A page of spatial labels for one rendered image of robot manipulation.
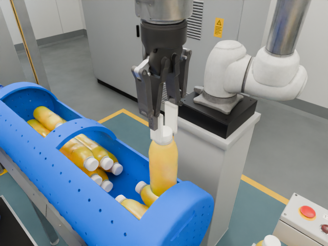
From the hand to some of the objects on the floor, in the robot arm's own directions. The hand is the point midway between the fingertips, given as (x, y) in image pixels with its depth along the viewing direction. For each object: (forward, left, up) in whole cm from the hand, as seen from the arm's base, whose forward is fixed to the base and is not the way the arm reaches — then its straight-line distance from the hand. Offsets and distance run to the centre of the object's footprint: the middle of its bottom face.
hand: (164, 122), depth 51 cm
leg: (+2, -89, -140) cm, 166 cm away
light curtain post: (-43, -129, -141) cm, 196 cm away
